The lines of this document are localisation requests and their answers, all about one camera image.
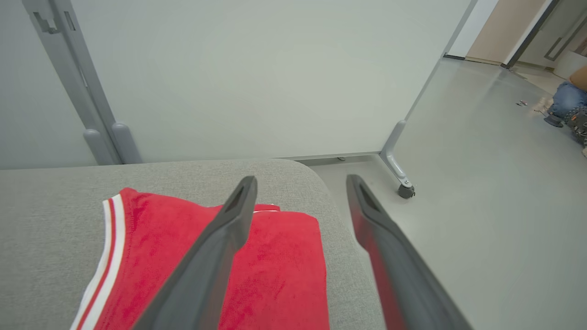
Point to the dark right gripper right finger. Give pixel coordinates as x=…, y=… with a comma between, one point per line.
x=403, y=279

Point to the red shorts white stripe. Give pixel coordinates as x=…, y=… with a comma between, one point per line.
x=268, y=207

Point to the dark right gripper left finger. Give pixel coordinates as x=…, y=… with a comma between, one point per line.
x=202, y=275

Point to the grey partition post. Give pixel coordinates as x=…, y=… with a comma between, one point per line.
x=126, y=142
x=98, y=146

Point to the red Bulls jersey white sleeves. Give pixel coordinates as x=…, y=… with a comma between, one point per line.
x=151, y=256

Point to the grey partition foot with caster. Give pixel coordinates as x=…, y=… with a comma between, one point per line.
x=394, y=160

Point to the white partition panel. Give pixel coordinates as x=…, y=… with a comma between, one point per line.
x=275, y=68
x=27, y=114

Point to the person in blue jeans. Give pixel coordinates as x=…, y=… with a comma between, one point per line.
x=568, y=98

